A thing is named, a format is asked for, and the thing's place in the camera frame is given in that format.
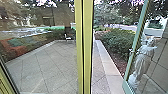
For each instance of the green framed glass door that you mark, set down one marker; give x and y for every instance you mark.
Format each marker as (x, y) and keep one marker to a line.
(136, 43)

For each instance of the green framed glass window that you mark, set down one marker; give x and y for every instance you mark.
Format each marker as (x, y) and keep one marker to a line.
(83, 46)

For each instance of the white garden chair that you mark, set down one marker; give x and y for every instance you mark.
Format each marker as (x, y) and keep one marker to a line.
(68, 37)

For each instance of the green garden shrub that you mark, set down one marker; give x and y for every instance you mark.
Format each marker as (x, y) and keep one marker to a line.
(118, 41)

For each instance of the white garden statue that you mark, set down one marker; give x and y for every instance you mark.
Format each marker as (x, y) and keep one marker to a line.
(141, 60)

